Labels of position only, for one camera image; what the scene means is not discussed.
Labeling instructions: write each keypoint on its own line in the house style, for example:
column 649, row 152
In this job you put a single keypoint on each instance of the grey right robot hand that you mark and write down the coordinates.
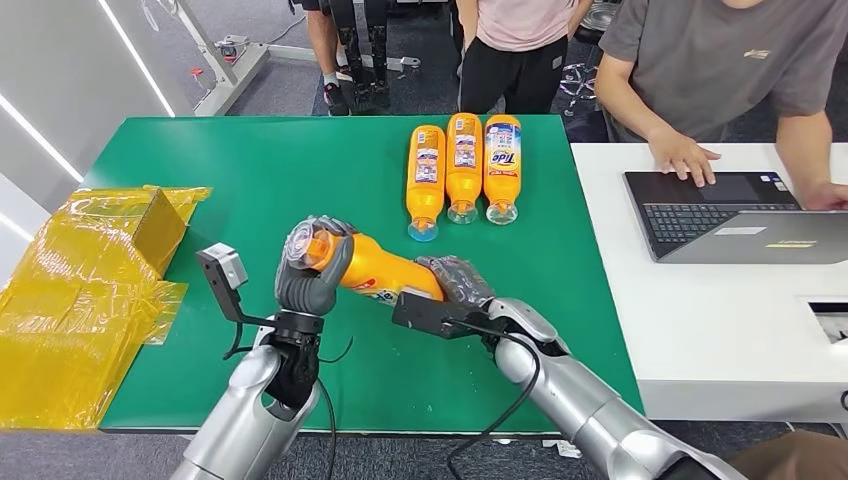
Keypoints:
column 460, row 285

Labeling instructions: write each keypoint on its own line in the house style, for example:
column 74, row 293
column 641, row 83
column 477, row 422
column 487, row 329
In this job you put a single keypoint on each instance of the person's right hand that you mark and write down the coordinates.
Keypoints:
column 682, row 154

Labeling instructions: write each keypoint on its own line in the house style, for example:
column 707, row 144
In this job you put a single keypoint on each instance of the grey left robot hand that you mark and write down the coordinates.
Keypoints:
column 308, row 295

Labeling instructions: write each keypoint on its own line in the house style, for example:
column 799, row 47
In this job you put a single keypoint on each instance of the person's left hand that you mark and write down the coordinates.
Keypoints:
column 831, row 197

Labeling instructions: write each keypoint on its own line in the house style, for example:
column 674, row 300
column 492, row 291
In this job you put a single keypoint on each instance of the orange detergent bottle clear cap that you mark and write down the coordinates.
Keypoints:
column 464, row 179
column 384, row 272
column 501, row 192

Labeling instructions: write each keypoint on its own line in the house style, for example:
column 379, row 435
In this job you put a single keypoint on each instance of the person's left forearm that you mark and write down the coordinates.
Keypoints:
column 803, row 152

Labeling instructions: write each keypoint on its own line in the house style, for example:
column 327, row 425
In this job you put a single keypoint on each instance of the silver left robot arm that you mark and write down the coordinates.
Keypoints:
column 245, row 417

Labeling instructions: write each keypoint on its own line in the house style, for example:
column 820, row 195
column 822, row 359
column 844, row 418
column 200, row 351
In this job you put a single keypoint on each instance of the person's right forearm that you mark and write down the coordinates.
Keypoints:
column 626, row 109

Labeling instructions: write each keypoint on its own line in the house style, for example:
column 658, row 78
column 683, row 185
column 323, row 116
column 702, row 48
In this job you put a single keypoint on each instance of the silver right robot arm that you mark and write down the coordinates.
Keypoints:
column 563, row 391

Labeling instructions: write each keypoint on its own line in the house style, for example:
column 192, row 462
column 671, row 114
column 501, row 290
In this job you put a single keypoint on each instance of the orange detergent bottle bluish cap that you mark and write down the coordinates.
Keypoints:
column 426, row 199

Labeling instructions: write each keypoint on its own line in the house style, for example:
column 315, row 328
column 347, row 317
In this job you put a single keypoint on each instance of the dark grey laptop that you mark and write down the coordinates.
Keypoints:
column 696, row 218

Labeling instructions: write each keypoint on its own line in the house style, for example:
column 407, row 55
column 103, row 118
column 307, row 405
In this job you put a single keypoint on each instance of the person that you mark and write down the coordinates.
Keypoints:
column 517, row 26
column 709, row 60
column 324, row 40

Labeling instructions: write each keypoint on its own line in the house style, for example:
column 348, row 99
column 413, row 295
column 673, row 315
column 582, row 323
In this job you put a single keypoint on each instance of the black stool with chrome base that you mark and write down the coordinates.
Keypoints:
column 599, row 14

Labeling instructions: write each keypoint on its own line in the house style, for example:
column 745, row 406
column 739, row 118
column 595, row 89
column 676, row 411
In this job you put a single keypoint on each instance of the yellow film wrapped carton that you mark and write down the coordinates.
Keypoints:
column 146, row 232

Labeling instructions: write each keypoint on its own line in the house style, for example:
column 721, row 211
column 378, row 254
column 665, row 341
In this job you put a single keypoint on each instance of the white table foot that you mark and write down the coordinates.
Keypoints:
column 566, row 449

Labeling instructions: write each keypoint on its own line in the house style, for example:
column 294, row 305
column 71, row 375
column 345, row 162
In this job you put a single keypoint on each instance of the white robot gantry stand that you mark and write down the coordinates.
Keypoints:
column 232, row 79

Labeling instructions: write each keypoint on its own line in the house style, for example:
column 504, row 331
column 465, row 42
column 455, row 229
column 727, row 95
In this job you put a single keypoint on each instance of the red stand knob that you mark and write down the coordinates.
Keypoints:
column 198, row 73

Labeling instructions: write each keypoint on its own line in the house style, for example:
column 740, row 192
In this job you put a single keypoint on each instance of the humanoid robot with black legs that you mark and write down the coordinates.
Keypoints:
column 376, row 46

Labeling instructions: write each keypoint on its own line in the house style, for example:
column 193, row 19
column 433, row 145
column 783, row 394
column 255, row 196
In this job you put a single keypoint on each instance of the yellow film wrapped flat stack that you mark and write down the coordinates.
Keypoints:
column 60, row 344

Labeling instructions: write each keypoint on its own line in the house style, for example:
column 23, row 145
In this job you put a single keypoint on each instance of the black stand caster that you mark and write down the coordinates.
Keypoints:
column 230, row 48

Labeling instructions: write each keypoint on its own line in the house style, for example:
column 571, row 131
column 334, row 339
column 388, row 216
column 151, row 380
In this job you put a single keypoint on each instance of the brown rounded object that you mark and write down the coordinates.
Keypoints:
column 795, row 460

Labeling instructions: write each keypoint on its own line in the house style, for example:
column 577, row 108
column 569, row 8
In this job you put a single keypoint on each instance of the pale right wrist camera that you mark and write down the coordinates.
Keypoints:
column 424, row 314

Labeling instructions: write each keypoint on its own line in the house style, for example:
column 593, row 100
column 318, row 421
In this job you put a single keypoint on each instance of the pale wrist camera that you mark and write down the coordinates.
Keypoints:
column 228, row 265
column 424, row 314

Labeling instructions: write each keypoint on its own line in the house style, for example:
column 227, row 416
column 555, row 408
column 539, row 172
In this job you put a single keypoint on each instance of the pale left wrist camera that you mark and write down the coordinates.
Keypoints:
column 228, row 265

